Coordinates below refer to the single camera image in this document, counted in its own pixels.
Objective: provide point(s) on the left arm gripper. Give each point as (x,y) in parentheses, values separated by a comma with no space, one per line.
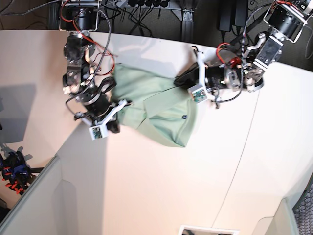
(195,74)

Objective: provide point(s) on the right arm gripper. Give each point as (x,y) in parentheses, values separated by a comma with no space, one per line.
(103,112)

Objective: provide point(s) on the light green polo shirt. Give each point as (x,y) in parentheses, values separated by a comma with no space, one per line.
(159,110)

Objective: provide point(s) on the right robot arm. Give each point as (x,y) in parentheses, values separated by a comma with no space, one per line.
(84,57)

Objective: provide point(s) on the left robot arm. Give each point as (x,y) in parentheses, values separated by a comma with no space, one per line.
(247,85)

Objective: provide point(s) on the black box under table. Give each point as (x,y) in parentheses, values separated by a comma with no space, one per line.
(231,13)

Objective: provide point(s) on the white power strip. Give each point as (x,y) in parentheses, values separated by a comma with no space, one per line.
(166,4)

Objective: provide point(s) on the grey partition panel left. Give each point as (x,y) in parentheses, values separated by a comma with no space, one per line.
(49,206)

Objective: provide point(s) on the grey partition panel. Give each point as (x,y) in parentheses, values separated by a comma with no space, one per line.
(282,223)
(49,206)

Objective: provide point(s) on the blue orange clamp pile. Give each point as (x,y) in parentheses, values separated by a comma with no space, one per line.
(16,172)

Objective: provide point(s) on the printed photo sheet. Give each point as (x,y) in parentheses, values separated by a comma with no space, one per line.
(196,230)

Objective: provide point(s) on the grey partition panel right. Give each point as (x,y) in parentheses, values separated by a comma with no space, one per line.
(282,223)

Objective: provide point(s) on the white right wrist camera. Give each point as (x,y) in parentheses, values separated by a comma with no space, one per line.
(98,131)

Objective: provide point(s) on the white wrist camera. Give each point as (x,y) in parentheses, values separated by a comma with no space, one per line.
(98,131)
(198,93)

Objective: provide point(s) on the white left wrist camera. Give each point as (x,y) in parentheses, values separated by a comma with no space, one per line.
(198,93)

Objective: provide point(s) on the aluminium frame post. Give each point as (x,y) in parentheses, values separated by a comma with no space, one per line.
(185,13)

